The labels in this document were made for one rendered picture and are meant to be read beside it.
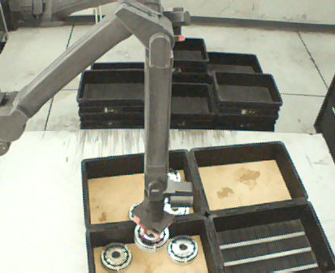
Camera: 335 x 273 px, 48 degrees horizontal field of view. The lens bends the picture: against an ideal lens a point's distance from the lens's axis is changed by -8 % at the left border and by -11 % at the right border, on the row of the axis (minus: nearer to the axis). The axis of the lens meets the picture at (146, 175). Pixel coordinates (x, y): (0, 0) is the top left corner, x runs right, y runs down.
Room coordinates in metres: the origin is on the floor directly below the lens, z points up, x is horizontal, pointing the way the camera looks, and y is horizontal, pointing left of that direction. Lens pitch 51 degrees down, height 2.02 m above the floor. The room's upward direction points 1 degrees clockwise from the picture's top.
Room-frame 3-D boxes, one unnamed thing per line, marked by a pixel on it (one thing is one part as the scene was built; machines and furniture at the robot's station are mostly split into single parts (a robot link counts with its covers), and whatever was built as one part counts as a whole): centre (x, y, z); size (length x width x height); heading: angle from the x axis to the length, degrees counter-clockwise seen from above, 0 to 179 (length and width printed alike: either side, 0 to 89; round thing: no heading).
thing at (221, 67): (2.28, -0.59, 0.31); 0.40 x 0.30 x 0.34; 91
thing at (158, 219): (0.63, -0.02, 1.11); 0.10 x 0.07 x 0.07; 53
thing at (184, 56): (2.27, -0.19, 0.37); 0.40 x 0.30 x 0.45; 91
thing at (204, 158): (0.91, -0.37, 0.87); 0.40 x 0.30 x 0.11; 99
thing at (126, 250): (0.61, 0.09, 0.86); 0.10 x 0.10 x 0.01
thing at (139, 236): (0.63, -0.02, 0.98); 0.10 x 0.10 x 0.01
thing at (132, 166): (0.85, 0.02, 0.87); 0.40 x 0.30 x 0.11; 99
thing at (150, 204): (0.63, -0.03, 1.17); 0.07 x 0.06 x 0.07; 91
